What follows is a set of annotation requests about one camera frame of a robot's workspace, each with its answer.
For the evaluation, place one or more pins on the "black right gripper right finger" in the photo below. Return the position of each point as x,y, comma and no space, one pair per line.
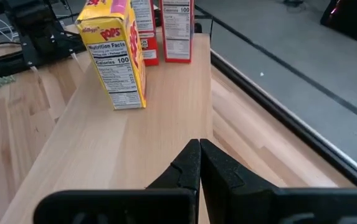
225,193

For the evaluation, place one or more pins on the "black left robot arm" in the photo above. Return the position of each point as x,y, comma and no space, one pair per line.
38,34

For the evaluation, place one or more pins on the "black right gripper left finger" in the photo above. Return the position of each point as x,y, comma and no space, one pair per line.
178,177

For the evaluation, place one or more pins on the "black aluminium rig frame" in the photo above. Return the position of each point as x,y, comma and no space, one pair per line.
290,124

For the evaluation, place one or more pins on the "black floor equipment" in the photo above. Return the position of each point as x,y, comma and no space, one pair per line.
349,17

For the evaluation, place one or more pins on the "yellow Pops cereal box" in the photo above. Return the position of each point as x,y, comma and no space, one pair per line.
116,62

